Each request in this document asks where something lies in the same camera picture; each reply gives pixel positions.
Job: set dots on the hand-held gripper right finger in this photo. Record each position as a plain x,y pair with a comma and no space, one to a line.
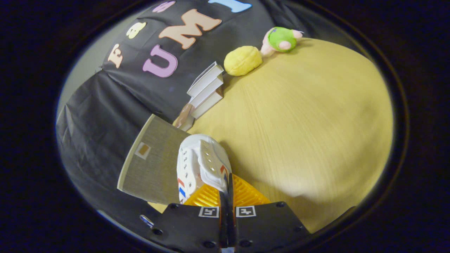
232,214

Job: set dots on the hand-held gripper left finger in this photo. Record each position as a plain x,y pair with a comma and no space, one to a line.
223,214

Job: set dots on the white striped canvas shoe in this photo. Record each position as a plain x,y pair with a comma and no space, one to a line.
204,154

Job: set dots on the grey fabric storage box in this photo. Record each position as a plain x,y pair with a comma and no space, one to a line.
154,172

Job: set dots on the small silver clip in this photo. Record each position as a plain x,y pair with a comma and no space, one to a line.
146,220

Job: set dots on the brown cover book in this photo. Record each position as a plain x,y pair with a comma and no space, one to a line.
184,117

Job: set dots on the thick white book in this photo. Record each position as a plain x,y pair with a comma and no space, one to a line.
209,93

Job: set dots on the white book with portrait cover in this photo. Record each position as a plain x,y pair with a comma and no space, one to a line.
205,80

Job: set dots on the yellow plush toy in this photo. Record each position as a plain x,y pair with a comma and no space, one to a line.
242,61

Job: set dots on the black backdrop cloth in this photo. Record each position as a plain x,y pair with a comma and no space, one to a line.
105,112

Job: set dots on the pink and green plush toy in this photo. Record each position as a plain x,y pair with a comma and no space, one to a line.
281,38

